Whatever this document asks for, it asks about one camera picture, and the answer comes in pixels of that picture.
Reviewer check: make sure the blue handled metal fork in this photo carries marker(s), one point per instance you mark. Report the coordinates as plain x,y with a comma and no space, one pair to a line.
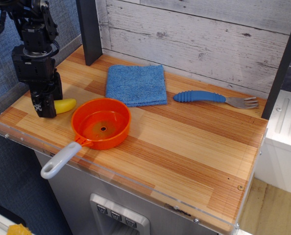
237,102

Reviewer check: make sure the grey toy fridge cabinet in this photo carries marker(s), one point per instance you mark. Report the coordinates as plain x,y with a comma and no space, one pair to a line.
73,185

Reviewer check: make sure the silver dispenser button panel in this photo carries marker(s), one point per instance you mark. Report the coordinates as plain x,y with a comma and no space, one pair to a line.
115,219

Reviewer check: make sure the clear acrylic guard rail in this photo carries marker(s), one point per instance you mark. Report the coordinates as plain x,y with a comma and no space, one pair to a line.
199,157

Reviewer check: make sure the yellow toy banana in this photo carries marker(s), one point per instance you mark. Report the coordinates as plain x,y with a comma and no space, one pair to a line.
64,105

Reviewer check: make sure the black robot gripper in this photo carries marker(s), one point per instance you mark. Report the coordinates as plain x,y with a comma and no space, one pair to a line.
42,78

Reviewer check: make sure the dark grey right post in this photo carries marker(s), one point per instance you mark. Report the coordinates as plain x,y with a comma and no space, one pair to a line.
278,81

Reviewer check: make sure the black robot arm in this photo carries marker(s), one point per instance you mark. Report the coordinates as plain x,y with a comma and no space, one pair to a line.
34,25

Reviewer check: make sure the white cabinet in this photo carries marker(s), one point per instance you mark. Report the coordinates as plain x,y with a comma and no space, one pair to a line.
274,161

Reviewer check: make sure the orange pot with grey handle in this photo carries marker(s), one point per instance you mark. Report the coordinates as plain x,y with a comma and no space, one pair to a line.
99,124

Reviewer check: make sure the blue folded cloth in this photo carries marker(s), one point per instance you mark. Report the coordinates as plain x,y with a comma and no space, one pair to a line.
137,85

